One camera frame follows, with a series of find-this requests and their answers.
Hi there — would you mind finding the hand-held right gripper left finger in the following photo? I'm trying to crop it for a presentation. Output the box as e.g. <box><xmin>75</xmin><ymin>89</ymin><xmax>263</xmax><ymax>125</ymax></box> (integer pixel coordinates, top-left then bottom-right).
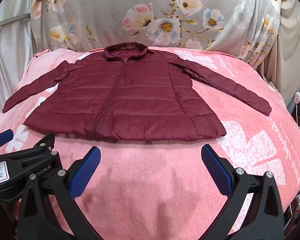
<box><xmin>17</xmin><ymin>146</ymin><xmax>102</xmax><ymax>240</ymax></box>

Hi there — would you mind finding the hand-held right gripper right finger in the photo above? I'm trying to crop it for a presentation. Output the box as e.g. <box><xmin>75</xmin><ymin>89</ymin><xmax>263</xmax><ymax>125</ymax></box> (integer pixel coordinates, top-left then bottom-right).
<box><xmin>201</xmin><ymin>144</ymin><xmax>286</xmax><ymax>240</ymax></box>

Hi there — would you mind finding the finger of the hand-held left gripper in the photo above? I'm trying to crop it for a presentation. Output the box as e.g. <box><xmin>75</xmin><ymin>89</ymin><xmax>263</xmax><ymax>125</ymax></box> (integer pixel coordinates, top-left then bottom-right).
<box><xmin>0</xmin><ymin>129</ymin><xmax>15</xmax><ymax>151</ymax></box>
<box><xmin>14</xmin><ymin>132</ymin><xmax>55</xmax><ymax>155</ymax></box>

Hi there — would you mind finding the maroon quilted puffer jacket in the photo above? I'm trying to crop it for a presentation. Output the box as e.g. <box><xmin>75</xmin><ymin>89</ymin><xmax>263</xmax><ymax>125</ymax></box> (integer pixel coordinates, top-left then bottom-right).
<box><xmin>2</xmin><ymin>42</ymin><xmax>272</xmax><ymax>142</ymax></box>

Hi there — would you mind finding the pink printed blanket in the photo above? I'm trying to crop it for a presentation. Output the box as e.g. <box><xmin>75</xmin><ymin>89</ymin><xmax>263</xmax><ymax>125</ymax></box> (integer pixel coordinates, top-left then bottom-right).
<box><xmin>0</xmin><ymin>45</ymin><xmax>300</xmax><ymax>240</ymax></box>

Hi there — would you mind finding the silver satin curtain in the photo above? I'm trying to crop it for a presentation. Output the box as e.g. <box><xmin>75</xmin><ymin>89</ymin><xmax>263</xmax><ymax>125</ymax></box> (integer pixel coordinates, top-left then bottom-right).
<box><xmin>0</xmin><ymin>0</ymin><xmax>40</xmax><ymax>120</ymax></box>

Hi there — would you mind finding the curved metal band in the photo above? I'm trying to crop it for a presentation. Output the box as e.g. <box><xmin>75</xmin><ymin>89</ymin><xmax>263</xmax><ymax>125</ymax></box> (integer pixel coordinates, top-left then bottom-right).
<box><xmin>0</xmin><ymin>14</ymin><xmax>30</xmax><ymax>32</ymax></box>

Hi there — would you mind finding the grey floral cloth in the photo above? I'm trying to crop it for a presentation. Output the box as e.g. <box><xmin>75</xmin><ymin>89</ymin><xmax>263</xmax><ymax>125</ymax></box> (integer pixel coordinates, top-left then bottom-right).
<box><xmin>30</xmin><ymin>0</ymin><xmax>283</xmax><ymax>63</ymax></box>

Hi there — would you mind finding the beige curtain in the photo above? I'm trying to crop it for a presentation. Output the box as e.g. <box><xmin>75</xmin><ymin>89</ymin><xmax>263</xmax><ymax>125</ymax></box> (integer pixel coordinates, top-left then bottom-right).
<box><xmin>276</xmin><ymin>0</ymin><xmax>300</xmax><ymax>93</ymax></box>

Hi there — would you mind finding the white cord with switch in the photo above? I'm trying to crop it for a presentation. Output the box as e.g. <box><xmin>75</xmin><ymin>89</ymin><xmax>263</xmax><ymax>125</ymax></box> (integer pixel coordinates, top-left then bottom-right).
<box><xmin>282</xmin><ymin>0</ymin><xmax>300</xmax><ymax>130</ymax></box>

